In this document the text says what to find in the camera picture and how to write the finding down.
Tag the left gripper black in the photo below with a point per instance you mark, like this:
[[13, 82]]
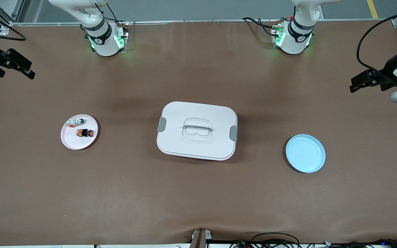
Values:
[[387, 73]]

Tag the orange black switch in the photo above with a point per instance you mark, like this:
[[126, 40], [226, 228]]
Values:
[[81, 132]]

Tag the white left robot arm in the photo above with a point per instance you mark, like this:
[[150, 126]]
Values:
[[296, 41]]

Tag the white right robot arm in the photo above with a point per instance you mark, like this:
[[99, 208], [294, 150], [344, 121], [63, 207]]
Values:
[[105, 44]]

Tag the white lidded storage box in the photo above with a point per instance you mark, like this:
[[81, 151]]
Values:
[[198, 144]]

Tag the light blue round plate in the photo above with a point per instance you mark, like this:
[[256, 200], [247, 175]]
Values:
[[305, 153]]

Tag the pink round plate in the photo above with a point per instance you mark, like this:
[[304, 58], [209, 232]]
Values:
[[78, 141]]

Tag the green white switch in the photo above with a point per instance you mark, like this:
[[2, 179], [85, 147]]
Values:
[[80, 121]]

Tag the brown grey edge bracket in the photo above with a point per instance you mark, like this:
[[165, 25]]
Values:
[[200, 241]]

